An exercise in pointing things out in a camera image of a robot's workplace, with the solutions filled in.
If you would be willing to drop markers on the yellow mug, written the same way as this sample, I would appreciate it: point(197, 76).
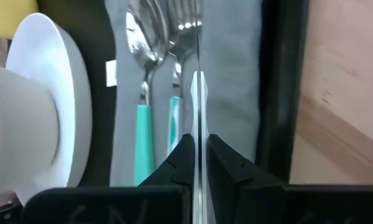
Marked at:
point(5, 15)

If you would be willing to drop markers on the grey cloth napkin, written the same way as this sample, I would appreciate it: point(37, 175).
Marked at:
point(233, 93)

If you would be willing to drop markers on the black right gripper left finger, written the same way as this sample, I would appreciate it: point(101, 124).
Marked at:
point(111, 205)

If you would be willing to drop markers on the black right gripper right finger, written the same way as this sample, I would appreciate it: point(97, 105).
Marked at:
point(282, 205)

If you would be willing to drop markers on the black plastic tray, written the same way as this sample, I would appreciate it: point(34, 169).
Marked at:
point(279, 93)

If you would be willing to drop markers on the white round plate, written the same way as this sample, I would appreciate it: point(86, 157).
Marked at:
point(74, 93)

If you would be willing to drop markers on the off-white bowl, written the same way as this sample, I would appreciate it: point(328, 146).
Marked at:
point(18, 130)

